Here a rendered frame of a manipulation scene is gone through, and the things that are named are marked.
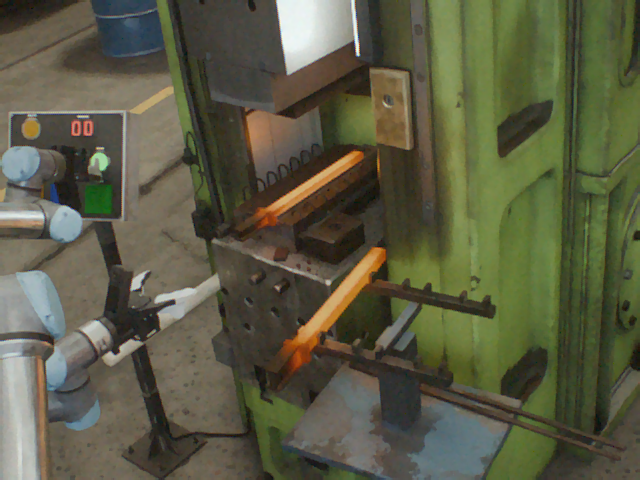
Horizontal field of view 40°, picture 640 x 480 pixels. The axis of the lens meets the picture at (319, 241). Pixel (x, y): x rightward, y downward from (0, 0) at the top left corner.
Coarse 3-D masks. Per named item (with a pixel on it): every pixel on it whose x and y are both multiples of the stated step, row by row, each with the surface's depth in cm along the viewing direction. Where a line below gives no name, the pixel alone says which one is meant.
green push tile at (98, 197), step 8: (88, 184) 225; (96, 184) 224; (104, 184) 224; (88, 192) 225; (96, 192) 224; (104, 192) 224; (112, 192) 224; (88, 200) 225; (96, 200) 224; (104, 200) 224; (88, 208) 225; (96, 208) 224; (104, 208) 224
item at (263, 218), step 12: (348, 156) 230; (360, 156) 230; (336, 168) 224; (312, 180) 220; (324, 180) 221; (300, 192) 215; (276, 204) 211; (288, 204) 212; (252, 216) 207; (264, 216) 206; (240, 228) 203; (252, 228) 205; (264, 228) 207; (240, 240) 203
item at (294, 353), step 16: (368, 256) 182; (384, 256) 183; (352, 272) 177; (368, 272) 177; (352, 288) 172; (336, 304) 168; (320, 320) 164; (304, 336) 161; (288, 352) 155; (304, 352) 157; (272, 368) 152; (288, 368) 156; (272, 384) 153
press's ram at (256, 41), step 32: (192, 0) 191; (224, 0) 185; (256, 0) 179; (288, 0) 178; (320, 0) 185; (352, 0) 194; (192, 32) 196; (224, 32) 189; (256, 32) 183; (288, 32) 180; (320, 32) 188; (352, 32) 196; (256, 64) 188; (288, 64) 183
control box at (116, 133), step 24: (24, 120) 230; (48, 120) 228; (72, 120) 226; (96, 120) 224; (120, 120) 223; (24, 144) 230; (48, 144) 228; (72, 144) 227; (96, 144) 225; (120, 144) 223; (120, 168) 223; (48, 192) 229; (120, 192) 223; (96, 216) 225; (120, 216) 223
